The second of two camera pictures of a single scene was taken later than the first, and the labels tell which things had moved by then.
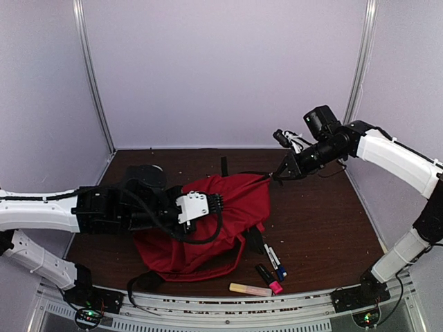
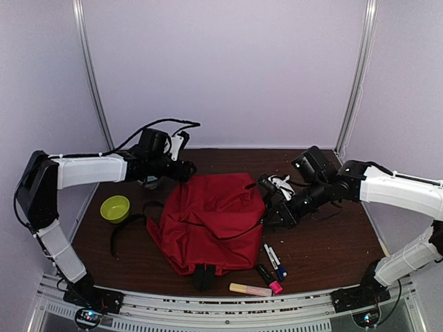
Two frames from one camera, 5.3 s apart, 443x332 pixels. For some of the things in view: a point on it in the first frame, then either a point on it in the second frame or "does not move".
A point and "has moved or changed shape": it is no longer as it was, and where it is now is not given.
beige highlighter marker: [252, 290] does not move
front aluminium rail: [405, 311] does not move
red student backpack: [246, 206] has moved or changed shape
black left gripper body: [190, 227] -> [181, 173]
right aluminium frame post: [369, 20] does not move
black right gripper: [299, 169] -> [288, 216]
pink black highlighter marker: [274, 285] does not move
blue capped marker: [282, 272] does not move
